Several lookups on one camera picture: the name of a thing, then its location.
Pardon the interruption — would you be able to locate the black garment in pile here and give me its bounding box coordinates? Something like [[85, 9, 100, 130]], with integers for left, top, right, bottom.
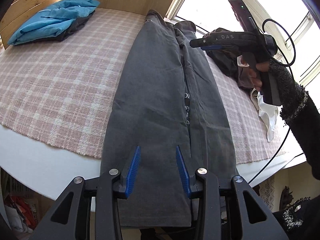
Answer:
[[202, 27, 241, 78]]

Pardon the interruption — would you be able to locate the person's black tweed jacket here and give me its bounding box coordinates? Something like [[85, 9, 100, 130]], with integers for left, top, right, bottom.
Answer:
[[273, 196, 320, 240]]

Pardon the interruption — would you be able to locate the folded black garment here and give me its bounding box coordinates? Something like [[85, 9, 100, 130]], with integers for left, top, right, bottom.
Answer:
[[46, 11, 95, 42]]

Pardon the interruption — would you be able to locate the person's right hand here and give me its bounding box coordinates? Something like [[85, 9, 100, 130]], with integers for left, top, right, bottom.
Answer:
[[239, 55, 270, 92]]

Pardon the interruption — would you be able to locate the pink plaid blanket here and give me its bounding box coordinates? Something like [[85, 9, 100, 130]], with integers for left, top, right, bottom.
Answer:
[[1, 8, 282, 165]]

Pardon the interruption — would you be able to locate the white ruffled garment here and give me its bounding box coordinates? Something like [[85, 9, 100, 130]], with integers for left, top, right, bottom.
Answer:
[[257, 93, 278, 142]]

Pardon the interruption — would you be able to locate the beige ribbed garment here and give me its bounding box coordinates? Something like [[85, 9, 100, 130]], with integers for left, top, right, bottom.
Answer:
[[250, 88, 259, 111]]

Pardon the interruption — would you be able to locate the brown garment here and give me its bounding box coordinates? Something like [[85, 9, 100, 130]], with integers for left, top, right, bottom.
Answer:
[[237, 67, 254, 90]]

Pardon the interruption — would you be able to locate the grey printed t-shirt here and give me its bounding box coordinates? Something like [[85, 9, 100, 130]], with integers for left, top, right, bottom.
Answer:
[[101, 10, 236, 228]]

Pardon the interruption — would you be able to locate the folded blue shirt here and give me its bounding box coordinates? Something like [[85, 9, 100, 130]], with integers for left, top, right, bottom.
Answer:
[[7, 0, 100, 46]]

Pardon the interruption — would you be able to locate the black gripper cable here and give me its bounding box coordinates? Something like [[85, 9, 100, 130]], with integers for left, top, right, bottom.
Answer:
[[247, 18, 297, 184]]

